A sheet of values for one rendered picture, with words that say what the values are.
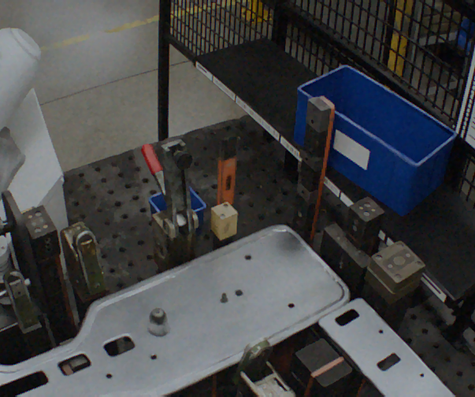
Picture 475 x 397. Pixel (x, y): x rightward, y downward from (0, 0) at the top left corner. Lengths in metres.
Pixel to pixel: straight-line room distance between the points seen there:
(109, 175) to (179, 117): 1.40
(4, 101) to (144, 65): 2.23
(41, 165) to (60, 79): 2.13
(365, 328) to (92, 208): 0.86
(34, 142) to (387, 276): 0.83
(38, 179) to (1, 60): 0.28
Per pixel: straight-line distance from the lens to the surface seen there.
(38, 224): 1.17
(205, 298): 1.19
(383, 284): 1.22
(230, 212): 1.24
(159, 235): 1.26
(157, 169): 1.23
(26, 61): 1.45
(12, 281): 1.13
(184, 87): 3.45
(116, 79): 3.55
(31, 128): 1.61
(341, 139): 1.36
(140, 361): 1.12
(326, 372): 1.15
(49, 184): 1.44
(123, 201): 1.80
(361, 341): 1.17
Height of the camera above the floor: 1.93
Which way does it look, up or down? 43 degrees down
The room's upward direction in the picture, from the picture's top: 4 degrees clockwise
